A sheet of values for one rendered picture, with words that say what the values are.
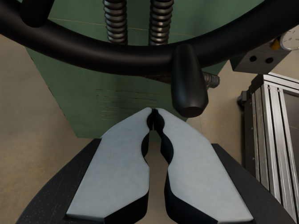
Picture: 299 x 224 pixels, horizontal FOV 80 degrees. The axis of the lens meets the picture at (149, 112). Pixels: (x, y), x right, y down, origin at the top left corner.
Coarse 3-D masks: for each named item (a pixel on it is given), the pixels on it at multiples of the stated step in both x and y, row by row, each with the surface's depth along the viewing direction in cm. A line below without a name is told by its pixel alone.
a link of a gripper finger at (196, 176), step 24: (168, 120) 11; (168, 144) 9; (192, 144) 9; (168, 168) 8; (192, 168) 8; (216, 168) 8; (168, 192) 7; (192, 192) 7; (216, 192) 7; (192, 216) 7; (216, 216) 6; (240, 216) 6
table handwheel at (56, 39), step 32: (0, 0) 12; (32, 0) 12; (288, 0) 11; (0, 32) 13; (32, 32) 13; (64, 32) 14; (224, 32) 14; (256, 32) 13; (96, 64) 16; (128, 64) 16; (160, 64) 16
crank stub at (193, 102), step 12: (180, 48) 14; (192, 48) 14; (180, 60) 13; (192, 60) 13; (180, 72) 12; (192, 72) 12; (180, 84) 12; (192, 84) 11; (204, 84) 12; (180, 96) 11; (192, 96) 11; (204, 96) 11; (180, 108) 12; (192, 108) 11; (204, 108) 12
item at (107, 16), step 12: (108, 0) 17; (120, 0) 17; (156, 0) 17; (168, 0) 17; (108, 12) 18; (120, 12) 18; (156, 12) 18; (168, 12) 18; (108, 24) 19; (120, 24) 19; (156, 24) 19; (168, 24) 19; (108, 36) 21; (120, 36) 20; (156, 36) 20; (168, 36) 21; (204, 72) 30; (216, 84) 32
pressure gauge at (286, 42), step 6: (294, 30) 27; (282, 36) 27; (288, 36) 28; (294, 36) 28; (276, 42) 31; (282, 42) 28; (288, 42) 28; (294, 42) 28; (276, 48) 32; (288, 48) 29; (294, 48) 29
